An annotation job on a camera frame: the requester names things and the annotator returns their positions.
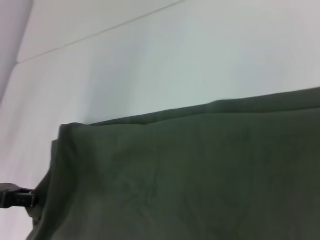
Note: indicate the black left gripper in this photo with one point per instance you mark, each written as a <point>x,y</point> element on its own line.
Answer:
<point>7,196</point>

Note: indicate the dark green FREE T-shirt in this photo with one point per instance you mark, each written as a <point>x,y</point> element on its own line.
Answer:
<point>187,175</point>

